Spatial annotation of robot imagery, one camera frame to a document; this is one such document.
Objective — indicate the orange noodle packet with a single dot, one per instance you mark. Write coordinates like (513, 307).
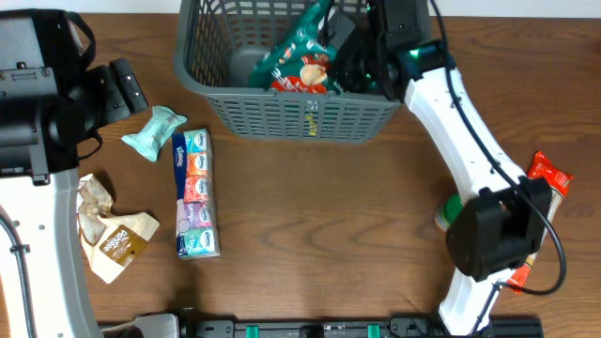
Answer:
(559, 183)

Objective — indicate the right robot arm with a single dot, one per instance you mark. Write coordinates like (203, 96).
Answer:
(502, 214)

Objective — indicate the beige Panfee snack bag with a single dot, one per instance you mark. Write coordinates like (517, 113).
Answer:
(110, 242)

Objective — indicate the light teal snack wrapper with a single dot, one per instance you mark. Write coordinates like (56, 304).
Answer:
(159, 128)

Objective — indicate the grey plastic basket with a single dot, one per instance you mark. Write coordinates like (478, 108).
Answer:
(218, 45)

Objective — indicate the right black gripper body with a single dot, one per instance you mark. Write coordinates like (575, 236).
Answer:
(359, 69)

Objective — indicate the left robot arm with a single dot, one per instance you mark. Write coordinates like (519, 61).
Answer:
(53, 98)

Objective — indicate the green Nescafe coffee bag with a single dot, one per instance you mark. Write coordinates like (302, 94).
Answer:
(303, 61)

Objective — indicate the green lidded jar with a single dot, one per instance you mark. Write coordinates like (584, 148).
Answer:
(448, 212)

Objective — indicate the Kleenex tissue multipack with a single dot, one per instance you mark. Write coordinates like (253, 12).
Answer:
(196, 221)

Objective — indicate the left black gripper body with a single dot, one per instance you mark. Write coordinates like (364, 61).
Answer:
(111, 94)

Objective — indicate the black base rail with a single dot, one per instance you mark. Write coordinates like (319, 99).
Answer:
(186, 323)

